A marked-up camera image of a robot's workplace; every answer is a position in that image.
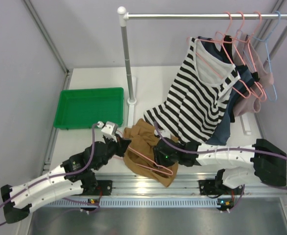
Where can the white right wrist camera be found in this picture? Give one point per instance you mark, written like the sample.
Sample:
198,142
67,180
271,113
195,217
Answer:
162,133

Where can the black white striped tank top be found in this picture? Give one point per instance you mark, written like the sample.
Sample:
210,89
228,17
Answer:
198,97

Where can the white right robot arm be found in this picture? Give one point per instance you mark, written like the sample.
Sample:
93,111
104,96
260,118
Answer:
259,162

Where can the pink wire hanger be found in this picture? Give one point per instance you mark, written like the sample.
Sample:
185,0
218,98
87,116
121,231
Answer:
168,171

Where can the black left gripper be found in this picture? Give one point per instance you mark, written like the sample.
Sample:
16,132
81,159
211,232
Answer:
120,144

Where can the metal clothes rack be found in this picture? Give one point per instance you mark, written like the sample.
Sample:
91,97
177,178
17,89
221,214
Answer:
124,16

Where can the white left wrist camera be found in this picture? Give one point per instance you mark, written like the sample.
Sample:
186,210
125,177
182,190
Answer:
108,130

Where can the dusty pink tank top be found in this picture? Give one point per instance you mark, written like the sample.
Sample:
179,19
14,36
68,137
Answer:
251,104

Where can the navy blue tank top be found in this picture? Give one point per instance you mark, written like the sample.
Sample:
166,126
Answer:
222,131

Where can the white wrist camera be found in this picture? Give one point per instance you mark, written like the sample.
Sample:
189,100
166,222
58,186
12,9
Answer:
162,133
108,130

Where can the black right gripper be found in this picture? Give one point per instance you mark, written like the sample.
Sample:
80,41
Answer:
159,161

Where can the light blue wire hanger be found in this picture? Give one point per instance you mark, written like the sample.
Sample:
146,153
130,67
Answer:
265,74

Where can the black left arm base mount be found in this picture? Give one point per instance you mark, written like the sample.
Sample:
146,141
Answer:
103,187

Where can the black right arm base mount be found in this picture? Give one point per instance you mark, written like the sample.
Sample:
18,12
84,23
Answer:
210,188

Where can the tan tank top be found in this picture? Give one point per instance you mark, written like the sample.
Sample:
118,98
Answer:
143,141

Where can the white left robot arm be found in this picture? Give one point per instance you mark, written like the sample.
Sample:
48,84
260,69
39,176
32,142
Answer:
74,176

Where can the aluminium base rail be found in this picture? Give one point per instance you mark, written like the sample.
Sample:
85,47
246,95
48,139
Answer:
134,191

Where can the green plastic tray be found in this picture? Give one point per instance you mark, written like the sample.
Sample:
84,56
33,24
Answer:
80,109

